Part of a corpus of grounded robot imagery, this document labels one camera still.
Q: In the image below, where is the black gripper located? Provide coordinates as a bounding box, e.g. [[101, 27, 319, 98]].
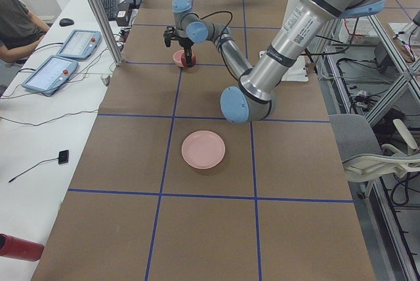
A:
[[163, 26, 194, 62]]

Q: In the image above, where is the pink bowl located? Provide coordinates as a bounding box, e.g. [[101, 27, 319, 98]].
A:
[[173, 49, 196, 68]]

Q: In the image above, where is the red apple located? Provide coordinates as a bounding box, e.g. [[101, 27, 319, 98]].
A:
[[181, 58, 196, 68]]

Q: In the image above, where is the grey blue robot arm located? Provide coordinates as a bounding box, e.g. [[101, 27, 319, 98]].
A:
[[163, 0, 385, 123]]

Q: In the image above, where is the pink plate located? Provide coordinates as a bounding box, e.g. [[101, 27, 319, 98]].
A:
[[181, 130, 226, 169]]

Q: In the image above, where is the black keyboard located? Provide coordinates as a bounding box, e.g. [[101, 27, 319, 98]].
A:
[[100, 0, 118, 21]]

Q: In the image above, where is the far blue teach pendant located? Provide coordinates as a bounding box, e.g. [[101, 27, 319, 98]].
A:
[[57, 30, 102, 60]]

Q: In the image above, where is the blue teach pendant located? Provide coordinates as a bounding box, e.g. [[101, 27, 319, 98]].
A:
[[22, 55, 79, 96], [57, 30, 102, 60]]

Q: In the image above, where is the black computer mouse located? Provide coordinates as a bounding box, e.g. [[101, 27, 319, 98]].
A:
[[59, 18, 75, 27]]

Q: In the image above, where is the near blue teach pendant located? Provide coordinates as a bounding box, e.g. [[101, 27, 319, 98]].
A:
[[22, 55, 79, 96]]

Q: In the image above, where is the brown paper table mat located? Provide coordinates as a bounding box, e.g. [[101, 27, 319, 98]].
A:
[[33, 0, 375, 280]]

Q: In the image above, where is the seated person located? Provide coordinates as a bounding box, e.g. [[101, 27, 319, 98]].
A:
[[1, 0, 50, 63]]

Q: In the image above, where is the small black device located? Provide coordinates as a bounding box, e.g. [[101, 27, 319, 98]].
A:
[[58, 150, 70, 165]]

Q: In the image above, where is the grey white office chair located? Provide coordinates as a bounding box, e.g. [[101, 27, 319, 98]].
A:
[[329, 114, 419, 199]]

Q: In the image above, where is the red bottle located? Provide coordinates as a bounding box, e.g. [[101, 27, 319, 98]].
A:
[[1, 234, 44, 262]]

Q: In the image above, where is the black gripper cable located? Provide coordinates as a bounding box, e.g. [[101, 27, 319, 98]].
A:
[[198, 11, 234, 37]]

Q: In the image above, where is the aluminium frame post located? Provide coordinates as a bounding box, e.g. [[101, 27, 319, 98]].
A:
[[87, 0, 123, 66]]

